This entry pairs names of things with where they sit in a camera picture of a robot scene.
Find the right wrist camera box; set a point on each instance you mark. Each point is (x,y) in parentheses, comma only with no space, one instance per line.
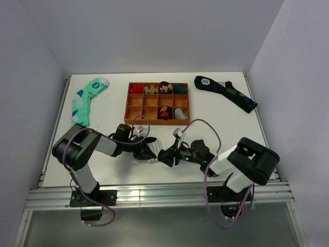
(179,134)

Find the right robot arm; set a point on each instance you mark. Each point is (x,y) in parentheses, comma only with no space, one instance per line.
(246,163)

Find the red rolled sock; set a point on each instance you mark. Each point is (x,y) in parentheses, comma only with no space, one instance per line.
(136,89)

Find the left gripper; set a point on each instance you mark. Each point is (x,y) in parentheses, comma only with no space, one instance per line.
(141,154)

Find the dark teal rolled sock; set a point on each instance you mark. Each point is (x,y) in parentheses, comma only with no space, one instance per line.
(179,89)

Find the black red yellow argyle sock roll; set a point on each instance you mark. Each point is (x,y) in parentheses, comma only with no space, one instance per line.
(165,112)

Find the black blue patterned long sock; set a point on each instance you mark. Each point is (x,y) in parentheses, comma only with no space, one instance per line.
(227,90)

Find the beige argyle rolled sock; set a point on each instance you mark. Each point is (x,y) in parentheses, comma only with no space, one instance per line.
(150,88)

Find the light grey rolled sock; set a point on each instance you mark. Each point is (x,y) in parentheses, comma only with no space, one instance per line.
(179,114)

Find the white black-striped ankle sock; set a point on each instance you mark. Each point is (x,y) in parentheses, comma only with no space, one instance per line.
(156,150)

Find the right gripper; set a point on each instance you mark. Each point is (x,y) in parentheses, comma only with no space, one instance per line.
(169,154)

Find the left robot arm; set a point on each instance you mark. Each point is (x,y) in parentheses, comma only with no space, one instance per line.
(77,145)

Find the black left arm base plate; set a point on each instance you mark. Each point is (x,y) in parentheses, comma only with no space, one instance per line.
(104,197)

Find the black tan argyle rolled sock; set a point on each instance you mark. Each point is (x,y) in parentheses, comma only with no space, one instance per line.
(165,88)

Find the mint green patterned sock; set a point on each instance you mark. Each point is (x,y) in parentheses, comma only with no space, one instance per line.
(82,100)

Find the aluminium table edge rail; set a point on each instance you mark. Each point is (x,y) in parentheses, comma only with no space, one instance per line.
(163,195)

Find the wooden compartment tray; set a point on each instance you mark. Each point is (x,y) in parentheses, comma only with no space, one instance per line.
(142,108)

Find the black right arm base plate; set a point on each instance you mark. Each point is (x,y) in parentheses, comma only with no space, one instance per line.
(221,194)

